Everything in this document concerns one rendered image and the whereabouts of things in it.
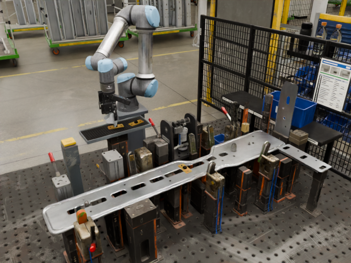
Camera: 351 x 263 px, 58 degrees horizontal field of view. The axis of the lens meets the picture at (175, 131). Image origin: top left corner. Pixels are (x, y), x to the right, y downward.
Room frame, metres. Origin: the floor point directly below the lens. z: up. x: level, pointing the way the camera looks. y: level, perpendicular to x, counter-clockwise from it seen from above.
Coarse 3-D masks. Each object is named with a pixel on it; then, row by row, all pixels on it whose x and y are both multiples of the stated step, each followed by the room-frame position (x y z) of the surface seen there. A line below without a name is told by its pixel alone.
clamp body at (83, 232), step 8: (88, 216) 0.97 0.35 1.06; (80, 224) 0.92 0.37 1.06; (88, 224) 0.92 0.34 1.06; (80, 232) 0.88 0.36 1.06; (88, 232) 0.88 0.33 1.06; (96, 232) 0.89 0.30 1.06; (80, 240) 0.86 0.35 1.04; (88, 240) 0.86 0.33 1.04; (96, 240) 0.88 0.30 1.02; (80, 248) 0.89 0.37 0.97; (88, 248) 0.86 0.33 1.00; (96, 248) 0.88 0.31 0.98; (88, 256) 0.86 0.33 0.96; (96, 256) 0.88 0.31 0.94
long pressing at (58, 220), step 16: (224, 144) 1.65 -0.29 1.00; (240, 144) 1.65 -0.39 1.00; (256, 144) 1.65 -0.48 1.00; (272, 144) 1.65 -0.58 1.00; (176, 160) 1.46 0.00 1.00; (192, 160) 1.46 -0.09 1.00; (224, 160) 1.47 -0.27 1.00; (240, 160) 1.47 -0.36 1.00; (144, 176) 1.32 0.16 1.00; (176, 176) 1.32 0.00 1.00; (192, 176) 1.32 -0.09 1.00; (96, 192) 1.20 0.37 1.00; (112, 192) 1.20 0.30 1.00; (128, 192) 1.20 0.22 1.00; (144, 192) 1.20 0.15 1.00; (160, 192) 1.20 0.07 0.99; (48, 208) 1.08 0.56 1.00; (64, 208) 1.08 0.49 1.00; (96, 208) 1.08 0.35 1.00; (112, 208) 1.08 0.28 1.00; (48, 224) 0.99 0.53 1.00; (64, 224) 0.99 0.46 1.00
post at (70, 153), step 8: (64, 152) 1.36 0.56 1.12; (72, 152) 1.38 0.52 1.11; (64, 160) 1.39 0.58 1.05; (72, 160) 1.37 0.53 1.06; (72, 168) 1.38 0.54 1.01; (72, 176) 1.37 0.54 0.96; (80, 176) 1.40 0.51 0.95; (72, 184) 1.37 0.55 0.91; (80, 184) 1.39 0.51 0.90; (72, 192) 1.39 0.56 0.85; (80, 192) 1.39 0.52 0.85
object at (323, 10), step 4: (316, 0) 5.50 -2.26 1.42; (320, 0) 5.44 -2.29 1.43; (324, 0) 5.45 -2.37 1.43; (316, 4) 5.49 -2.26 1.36; (320, 4) 5.42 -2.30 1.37; (324, 4) 5.46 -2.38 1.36; (312, 8) 5.54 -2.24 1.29; (316, 8) 5.48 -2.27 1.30; (320, 8) 5.42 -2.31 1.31; (324, 8) 5.47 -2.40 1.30; (312, 12) 5.53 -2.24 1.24; (316, 12) 5.47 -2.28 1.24; (320, 12) 5.43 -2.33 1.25; (324, 12) 5.48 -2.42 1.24; (312, 16) 5.51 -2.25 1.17; (312, 20) 5.50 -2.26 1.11
